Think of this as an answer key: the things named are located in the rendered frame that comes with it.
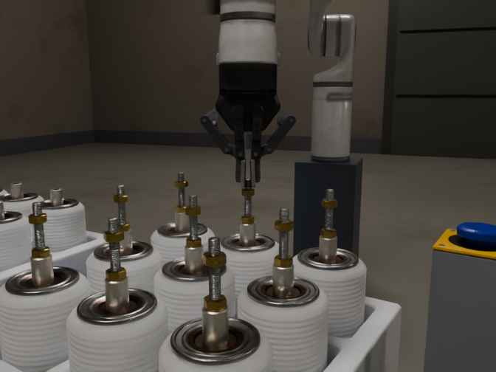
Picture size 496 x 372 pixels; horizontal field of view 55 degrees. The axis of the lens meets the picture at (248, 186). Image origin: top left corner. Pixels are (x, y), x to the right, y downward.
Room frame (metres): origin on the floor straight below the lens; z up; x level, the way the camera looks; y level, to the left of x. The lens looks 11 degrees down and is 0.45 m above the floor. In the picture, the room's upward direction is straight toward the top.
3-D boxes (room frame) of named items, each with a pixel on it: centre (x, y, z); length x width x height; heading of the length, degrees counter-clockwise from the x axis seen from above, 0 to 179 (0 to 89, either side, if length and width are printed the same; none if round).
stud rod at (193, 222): (0.53, 0.06, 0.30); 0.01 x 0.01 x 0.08
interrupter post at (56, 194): (0.86, 0.36, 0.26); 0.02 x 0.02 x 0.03
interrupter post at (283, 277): (0.47, -0.04, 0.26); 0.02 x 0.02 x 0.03
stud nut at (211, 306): (0.37, 0.03, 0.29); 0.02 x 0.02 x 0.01; 80
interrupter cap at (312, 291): (0.47, -0.04, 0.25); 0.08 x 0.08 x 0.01
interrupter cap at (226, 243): (0.63, 0.00, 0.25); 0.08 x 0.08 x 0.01
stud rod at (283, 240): (0.47, -0.04, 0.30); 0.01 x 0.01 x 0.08
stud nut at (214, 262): (0.37, 0.03, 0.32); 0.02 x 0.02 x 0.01; 80
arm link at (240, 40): (0.65, 0.00, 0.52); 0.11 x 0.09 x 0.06; 0
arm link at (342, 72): (1.13, -0.20, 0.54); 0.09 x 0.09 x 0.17; 82
